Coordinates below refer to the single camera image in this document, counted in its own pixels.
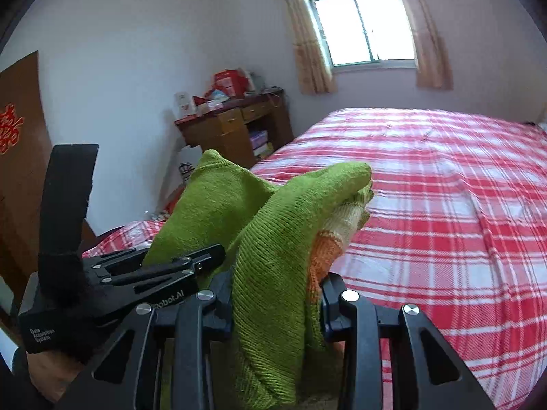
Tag green striped knit sweater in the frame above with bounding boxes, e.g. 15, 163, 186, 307
145, 150, 374, 409

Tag white paper bag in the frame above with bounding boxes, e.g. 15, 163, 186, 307
158, 145, 203, 210

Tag stacked books in desk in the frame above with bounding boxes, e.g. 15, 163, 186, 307
250, 129, 274, 158

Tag brown wooden desk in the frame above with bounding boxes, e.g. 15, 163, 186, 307
174, 88, 294, 169

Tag brown wooden door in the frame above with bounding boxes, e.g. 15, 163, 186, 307
0, 50, 99, 304

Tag white box on desk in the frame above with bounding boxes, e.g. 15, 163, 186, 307
174, 92, 197, 119

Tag red box on desk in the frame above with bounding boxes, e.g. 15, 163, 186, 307
213, 69, 249, 98

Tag left beige curtain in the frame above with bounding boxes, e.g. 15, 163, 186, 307
285, 0, 336, 95

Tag beige curtain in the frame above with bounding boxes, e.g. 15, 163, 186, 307
402, 0, 453, 91
285, 0, 336, 95

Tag right beige curtain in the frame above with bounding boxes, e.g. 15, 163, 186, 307
402, 0, 453, 91

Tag window with metal frame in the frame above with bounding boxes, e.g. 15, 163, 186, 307
305, 0, 415, 70

